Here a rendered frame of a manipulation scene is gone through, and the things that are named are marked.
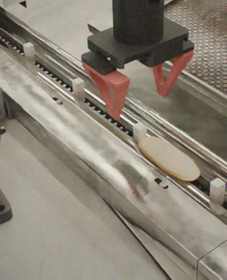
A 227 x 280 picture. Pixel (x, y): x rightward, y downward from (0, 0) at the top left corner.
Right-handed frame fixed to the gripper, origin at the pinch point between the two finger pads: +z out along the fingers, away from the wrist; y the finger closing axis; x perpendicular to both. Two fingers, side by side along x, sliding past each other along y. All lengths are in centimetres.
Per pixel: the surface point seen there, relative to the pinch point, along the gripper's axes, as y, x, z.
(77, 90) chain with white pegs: 0.2, 14.2, 6.0
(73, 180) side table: -8.8, 2.5, 9.9
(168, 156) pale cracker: 0.4, -5.3, 5.6
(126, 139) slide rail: -0.8, 1.6, 6.7
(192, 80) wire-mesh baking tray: 10.1, 1.2, 1.9
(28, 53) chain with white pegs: 0.2, 28.2, 6.0
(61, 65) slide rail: 2.8, 22.6, 6.8
